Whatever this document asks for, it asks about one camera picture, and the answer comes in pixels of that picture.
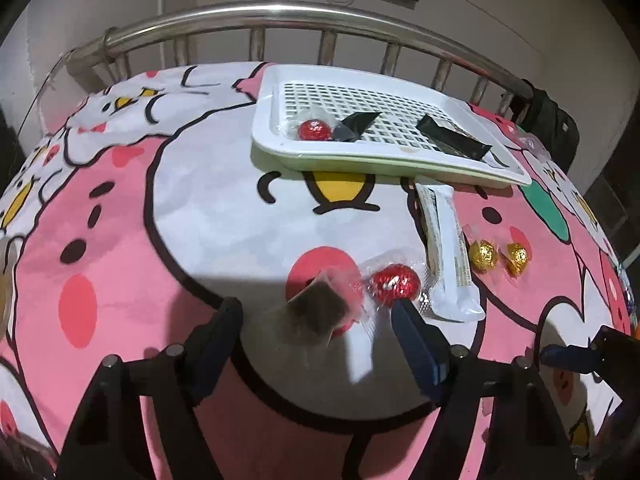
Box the white perforated plastic tray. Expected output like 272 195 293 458
250 64 533 190

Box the small black snack packet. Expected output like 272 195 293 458
332 111 381 143

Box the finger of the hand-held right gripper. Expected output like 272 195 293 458
539 342 601 375

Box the black bag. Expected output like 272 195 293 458
517 80 581 166

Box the red foil candy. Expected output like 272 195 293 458
361 255 433 311
280 110 333 143

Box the clear plastic wrapper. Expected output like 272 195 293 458
515 130 547 155

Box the long white snack packet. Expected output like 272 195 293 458
414 182 487 323

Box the gold foil candy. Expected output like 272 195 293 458
462 227 501 276
502 240 532 278

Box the white wall pipe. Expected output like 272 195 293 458
156 0 172 63

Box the amber plastic container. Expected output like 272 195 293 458
0 237 18 333

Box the metal bed rail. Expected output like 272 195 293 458
65 1 536 111

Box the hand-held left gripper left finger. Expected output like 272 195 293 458
54 297 244 480

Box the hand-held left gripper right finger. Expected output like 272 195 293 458
390 299 586 480

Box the clear packet with dark filling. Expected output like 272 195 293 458
286 267 373 351

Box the long black snack packet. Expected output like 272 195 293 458
415 114 493 163

